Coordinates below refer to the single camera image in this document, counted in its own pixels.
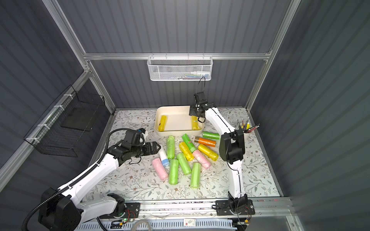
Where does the yellow trash bag roll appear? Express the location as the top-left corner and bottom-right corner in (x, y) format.
(191, 116), (201, 131)
(158, 115), (168, 132)
(198, 144), (219, 161)
(179, 141), (194, 161)

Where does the light green trash bag roll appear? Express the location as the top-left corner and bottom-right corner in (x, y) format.
(169, 159), (179, 185)
(190, 162), (201, 189)
(176, 153), (192, 175)
(167, 135), (175, 159)

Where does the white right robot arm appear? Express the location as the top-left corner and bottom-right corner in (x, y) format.
(189, 92), (248, 211)

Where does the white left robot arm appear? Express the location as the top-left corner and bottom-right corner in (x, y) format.
(21, 128), (161, 231)

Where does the white blue trash bag roll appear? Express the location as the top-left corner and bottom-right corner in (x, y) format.
(158, 148), (170, 167)

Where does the pink trash bag roll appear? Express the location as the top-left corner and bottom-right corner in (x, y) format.
(152, 157), (169, 181)
(192, 149), (212, 169)

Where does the cream storage box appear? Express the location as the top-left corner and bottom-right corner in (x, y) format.
(154, 105), (205, 137)

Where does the orange trash bag roll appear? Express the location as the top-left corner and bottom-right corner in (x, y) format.
(194, 137), (216, 147)

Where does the green labelled trash bag roll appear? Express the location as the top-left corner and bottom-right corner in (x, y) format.
(182, 134), (196, 153)

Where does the white pen cup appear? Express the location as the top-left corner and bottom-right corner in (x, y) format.
(237, 117), (260, 138)

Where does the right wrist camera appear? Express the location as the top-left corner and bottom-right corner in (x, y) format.
(194, 91), (208, 105)

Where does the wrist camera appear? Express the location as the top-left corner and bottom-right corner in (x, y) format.
(138, 128), (148, 140)
(194, 91), (208, 105)

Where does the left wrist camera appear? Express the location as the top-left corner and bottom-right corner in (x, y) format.
(138, 128), (148, 140)

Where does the white wire wall basket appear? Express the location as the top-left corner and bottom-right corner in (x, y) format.
(147, 57), (214, 81)

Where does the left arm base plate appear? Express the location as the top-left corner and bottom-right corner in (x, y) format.
(99, 203), (141, 219)

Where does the black wire side basket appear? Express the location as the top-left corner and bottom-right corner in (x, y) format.
(24, 87), (106, 157)

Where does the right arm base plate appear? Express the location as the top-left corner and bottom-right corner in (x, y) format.
(212, 199), (255, 216)

